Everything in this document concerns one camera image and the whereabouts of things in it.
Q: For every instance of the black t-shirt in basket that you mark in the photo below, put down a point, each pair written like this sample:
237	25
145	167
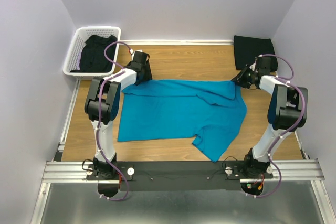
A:
92	59

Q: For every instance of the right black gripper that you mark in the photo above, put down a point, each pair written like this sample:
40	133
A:
239	78

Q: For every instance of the folded black t-shirt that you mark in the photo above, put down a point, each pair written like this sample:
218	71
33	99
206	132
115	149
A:
246	49

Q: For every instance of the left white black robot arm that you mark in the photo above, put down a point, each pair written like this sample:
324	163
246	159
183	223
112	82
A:
102	107

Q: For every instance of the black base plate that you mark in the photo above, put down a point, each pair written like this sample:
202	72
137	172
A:
173	176

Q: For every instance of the white plastic laundry basket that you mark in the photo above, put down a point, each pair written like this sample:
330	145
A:
77	44

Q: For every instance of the aluminium frame rail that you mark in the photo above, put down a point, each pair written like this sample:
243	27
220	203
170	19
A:
295	194

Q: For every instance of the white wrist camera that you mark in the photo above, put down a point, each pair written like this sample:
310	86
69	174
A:
131	51
253	66

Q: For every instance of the blue t-shirt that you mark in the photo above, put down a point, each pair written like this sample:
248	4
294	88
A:
212	112

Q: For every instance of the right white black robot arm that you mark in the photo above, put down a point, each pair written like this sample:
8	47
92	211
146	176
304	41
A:
287	110

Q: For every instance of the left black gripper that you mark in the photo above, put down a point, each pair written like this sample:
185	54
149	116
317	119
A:
147	75

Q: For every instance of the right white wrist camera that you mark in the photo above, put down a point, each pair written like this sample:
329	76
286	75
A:
253	66

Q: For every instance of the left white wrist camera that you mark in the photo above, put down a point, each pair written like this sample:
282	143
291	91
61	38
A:
131	51

